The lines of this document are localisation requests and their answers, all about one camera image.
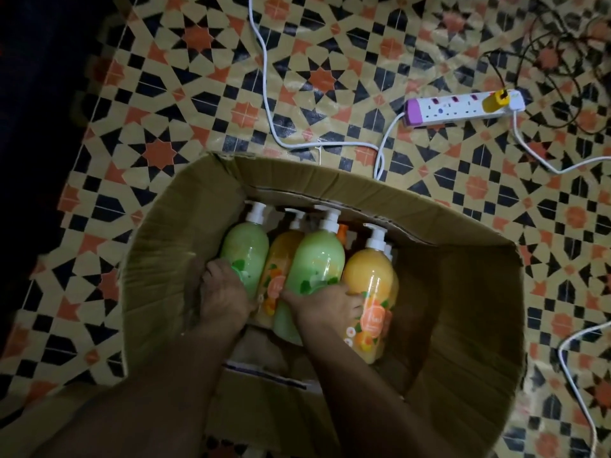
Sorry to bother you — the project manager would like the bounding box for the tangled black cable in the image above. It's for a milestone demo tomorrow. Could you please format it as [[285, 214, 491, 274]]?
[[479, 0, 611, 136]]

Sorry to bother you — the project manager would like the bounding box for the large green pump bottle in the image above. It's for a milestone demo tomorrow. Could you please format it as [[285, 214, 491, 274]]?
[[272, 205, 346, 346]]

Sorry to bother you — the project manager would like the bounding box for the brown cardboard box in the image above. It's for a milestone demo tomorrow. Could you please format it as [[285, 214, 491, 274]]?
[[119, 152, 527, 458]]

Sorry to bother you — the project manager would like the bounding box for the white power strip cable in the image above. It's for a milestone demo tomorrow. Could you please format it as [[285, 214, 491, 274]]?
[[247, 0, 407, 182]]

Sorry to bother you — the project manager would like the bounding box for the person's left hand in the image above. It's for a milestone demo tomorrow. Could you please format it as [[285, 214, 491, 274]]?
[[199, 258, 256, 332]]

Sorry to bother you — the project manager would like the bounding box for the small green pump bottle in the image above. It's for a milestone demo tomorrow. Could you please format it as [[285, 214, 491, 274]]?
[[220, 201, 271, 300]]

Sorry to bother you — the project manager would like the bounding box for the person's right forearm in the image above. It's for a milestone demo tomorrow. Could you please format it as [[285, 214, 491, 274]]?
[[292, 324, 461, 458]]

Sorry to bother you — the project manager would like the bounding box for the yellow plug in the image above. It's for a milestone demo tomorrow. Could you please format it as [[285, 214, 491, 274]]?
[[481, 89, 510, 113]]

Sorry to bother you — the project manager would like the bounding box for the person's left forearm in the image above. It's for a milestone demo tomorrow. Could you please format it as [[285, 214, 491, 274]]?
[[30, 322, 249, 458]]

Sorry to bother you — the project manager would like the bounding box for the geometric patterned floor mat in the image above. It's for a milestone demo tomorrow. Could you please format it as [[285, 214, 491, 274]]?
[[0, 0, 611, 458]]

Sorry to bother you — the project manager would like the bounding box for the white purple power strip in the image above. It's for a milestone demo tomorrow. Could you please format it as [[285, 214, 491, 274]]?
[[404, 89, 526, 128]]

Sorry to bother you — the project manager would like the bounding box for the person's right hand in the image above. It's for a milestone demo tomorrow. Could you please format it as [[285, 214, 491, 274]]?
[[279, 282, 365, 340]]

